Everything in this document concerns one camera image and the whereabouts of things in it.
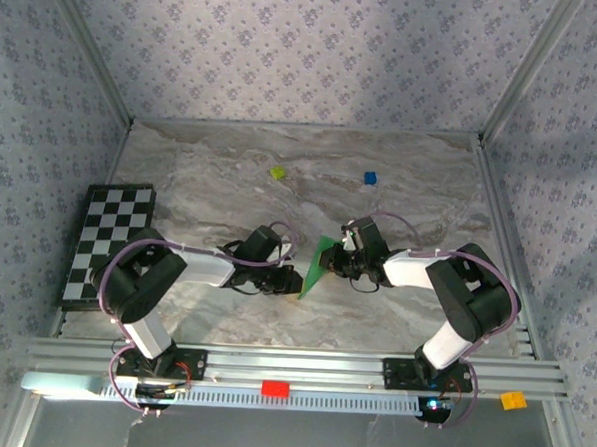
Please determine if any green paper sheet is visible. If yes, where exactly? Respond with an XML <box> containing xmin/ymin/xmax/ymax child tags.
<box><xmin>297</xmin><ymin>233</ymin><xmax>348</xmax><ymax>303</ymax></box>

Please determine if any red toy block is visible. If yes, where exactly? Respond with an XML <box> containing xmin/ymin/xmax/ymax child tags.
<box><xmin>260</xmin><ymin>380</ymin><xmax>291</xmax><ymax>398</ymax></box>

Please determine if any black and white checkerboard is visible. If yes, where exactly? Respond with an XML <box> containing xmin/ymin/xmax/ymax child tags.
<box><xmin>56</xmin><ymin>179</ymin><xmax>159</xmax><ymax>317</ymax></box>

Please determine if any orange toy block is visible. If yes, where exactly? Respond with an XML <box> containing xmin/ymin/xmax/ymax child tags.
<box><xmin>499</xmin><ymin>390</ymin><xmax>529</xmax><ymax>413</ymax></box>

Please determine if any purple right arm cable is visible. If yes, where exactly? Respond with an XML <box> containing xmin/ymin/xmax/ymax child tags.
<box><xmin>362</xmin><ymin>210</ymin><xmax>526</xmax><ymax>434</ymax></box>

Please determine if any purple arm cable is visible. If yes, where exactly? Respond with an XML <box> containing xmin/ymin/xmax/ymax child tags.
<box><xmin>90</xmin><ymin>210</ymin><xmax>300</xmax><ymax>424</ymax></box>
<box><xmin>362</xmin><ymin>210</ymin><xmax>526</xmax><ymax>434</ymax></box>

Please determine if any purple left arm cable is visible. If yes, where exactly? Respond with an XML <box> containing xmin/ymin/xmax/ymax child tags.
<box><xmin>90</xmin><ymin>210</ymin><xmax>300</xmax><ymax>424</ymax></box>

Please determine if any aluminium mounting rail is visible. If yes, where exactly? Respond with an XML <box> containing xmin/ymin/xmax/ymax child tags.
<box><xmin>24</xmin><ymin>332</ymin><xmax>572</xmax><ymax>404</ymax></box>

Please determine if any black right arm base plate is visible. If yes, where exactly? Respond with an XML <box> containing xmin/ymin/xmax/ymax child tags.
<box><xmin>381</xmin><ymin>356</ymin><xmax>476</xmax><ymax>395</ymax></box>

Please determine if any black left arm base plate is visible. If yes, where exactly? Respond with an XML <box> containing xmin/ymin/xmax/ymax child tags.
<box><xmin>114</xmin><ymin>343</ymin><xmax>209</xmax><ymax>383</ymax></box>

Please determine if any white slotted cable duct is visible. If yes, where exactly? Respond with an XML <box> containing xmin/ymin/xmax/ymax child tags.
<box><xmin>20</xmin><ymin>370</ymin><xmax>424</xmax><ymax>419</ymax></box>

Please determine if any aluminium frame post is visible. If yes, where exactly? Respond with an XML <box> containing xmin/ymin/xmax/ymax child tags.
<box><xmin>477</xmin><ymin>0</ymin><xmax>590</xmax><ymax>149</ymax></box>
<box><xmin>32</xmin><ymin>0</ymin><xmax>141</xmax><ymax>129</ymax></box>

